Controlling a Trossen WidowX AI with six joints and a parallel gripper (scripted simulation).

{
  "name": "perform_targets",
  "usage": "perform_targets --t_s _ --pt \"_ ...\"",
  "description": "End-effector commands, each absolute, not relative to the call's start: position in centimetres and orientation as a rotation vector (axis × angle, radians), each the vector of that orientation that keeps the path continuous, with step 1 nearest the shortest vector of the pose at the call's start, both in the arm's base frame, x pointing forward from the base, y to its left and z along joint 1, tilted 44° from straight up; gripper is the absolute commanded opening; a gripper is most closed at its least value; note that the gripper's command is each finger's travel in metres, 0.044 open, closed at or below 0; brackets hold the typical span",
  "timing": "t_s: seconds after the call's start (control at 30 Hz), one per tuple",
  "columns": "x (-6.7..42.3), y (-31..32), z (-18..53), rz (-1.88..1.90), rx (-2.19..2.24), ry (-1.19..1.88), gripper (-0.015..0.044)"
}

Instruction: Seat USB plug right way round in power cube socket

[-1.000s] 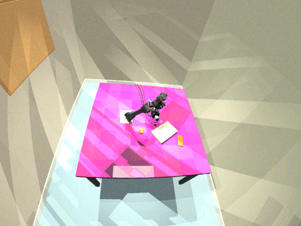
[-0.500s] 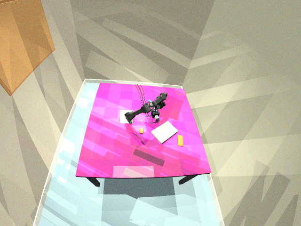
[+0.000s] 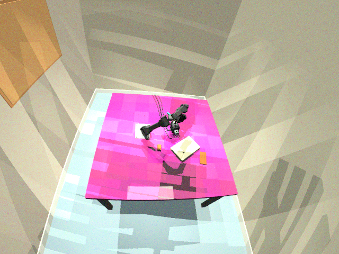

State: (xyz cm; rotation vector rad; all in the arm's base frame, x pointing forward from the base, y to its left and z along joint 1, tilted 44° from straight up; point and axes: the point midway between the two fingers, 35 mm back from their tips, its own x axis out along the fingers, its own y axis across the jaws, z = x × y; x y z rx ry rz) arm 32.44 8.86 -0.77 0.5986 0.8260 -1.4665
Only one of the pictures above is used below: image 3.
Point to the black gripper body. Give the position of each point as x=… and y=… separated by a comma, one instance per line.
x=182, y=115

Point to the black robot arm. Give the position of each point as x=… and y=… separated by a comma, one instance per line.
x=164, y=122

